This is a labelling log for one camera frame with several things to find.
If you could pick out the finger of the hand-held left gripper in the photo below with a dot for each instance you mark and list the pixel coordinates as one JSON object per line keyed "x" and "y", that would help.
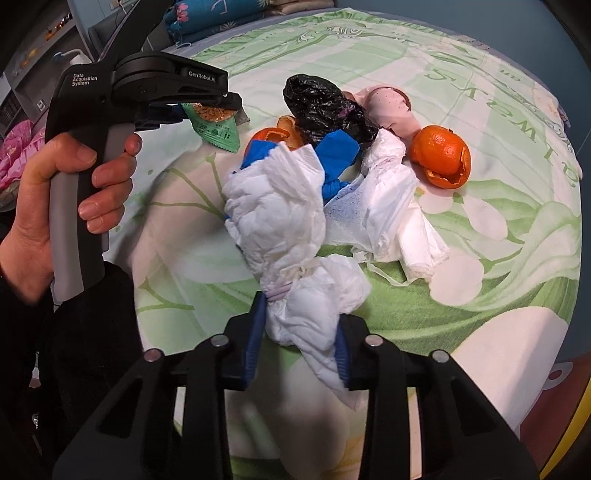
{"x": 159, "y": 115}
{"x": 175, "y": 81}

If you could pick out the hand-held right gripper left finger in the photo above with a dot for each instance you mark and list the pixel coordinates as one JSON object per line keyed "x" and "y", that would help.
{"x": 255, "y": 344}

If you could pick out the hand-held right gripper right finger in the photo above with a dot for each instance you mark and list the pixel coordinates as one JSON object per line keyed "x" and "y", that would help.
{"x": 342, "y": 355}

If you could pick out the green snack packet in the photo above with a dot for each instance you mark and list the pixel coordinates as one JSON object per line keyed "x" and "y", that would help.
{"x": 217, "y": 134}

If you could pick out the white plastic bag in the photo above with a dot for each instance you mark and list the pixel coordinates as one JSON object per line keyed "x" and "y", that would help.
{"x": 272, "y": 207}

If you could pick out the black plastic bag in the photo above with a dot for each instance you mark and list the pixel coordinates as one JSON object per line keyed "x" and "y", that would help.
{"x": 318, "y": 106}

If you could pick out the white tissue with pink stain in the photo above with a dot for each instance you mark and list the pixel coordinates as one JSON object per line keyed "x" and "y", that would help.
{"x": 388, "y": 184}

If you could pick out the person's left forearm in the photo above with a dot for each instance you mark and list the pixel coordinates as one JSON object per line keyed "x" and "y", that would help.
{"x": 92, "y": 332}

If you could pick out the person's left hand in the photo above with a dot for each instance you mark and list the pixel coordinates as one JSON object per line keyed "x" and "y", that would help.
{"x": 27, "y": 221}

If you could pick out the white desk lamp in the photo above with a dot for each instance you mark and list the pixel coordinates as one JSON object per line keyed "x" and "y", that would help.
{"x": 74, "y": 56}

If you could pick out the blue floral quilt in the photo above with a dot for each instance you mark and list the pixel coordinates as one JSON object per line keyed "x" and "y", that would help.
{"x": 207, "y": 18}

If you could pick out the small shelf ornaments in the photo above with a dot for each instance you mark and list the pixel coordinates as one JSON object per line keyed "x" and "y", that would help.
{"x": 60, "y": 23}

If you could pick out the orange peel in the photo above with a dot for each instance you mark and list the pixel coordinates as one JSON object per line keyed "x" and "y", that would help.
{"x": 438, "y": 152}
{"x": 270, "y": 136}

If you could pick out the folded white tissue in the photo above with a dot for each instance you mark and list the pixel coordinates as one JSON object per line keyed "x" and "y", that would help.
{"x": 422, "y": 254}

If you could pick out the thin white sheet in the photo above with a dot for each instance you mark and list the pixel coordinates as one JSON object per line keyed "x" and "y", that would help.
{"x": 346, "y": 212}

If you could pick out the beige folded quilt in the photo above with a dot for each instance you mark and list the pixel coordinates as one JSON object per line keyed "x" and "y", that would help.
{"x": 300, "y": 4}

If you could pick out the blue crumpled plastic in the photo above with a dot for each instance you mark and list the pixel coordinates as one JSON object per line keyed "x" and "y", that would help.
{"x": 337, "y": 147}

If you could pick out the brown printed mat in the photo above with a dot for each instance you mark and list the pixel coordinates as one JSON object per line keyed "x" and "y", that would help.
{"x": 535, "y": 406}

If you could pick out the pink dotted cloth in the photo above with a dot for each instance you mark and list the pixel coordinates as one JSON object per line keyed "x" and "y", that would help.
{"x": 388, "y": 106}

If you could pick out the wall shelf unit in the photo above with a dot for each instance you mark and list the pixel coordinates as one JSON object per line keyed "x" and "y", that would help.
{"x": 27, "y": 87}

